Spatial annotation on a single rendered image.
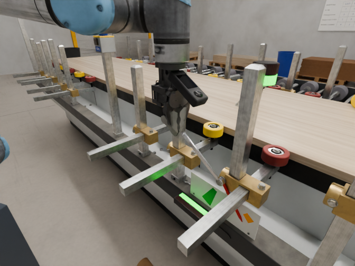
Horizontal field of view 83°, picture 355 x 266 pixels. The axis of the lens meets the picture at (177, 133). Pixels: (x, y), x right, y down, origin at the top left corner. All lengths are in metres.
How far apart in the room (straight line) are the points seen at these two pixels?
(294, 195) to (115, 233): 1.18
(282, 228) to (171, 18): 0.75
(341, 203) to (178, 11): 0.51
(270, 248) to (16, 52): 8.11
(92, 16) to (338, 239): 0.64
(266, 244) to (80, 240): 1.24
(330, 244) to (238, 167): 0.25
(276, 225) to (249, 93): 0.54
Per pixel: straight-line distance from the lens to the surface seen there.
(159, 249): 1.49
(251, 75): 0.49
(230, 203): 0.55
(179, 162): 0.71
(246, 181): 0.61
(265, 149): 0.71
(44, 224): 1.86
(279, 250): 0.71
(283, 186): 0.83
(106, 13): 0.42
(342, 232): 0.56
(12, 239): 1.23
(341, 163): 0.76
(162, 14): 0.51
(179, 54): 0.51
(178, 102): 0.56
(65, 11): 0.43
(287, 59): 6.21
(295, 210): 0.86
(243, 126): 0.53
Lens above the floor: 1.25
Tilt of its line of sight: 27 degrees down
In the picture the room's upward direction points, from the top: straight up
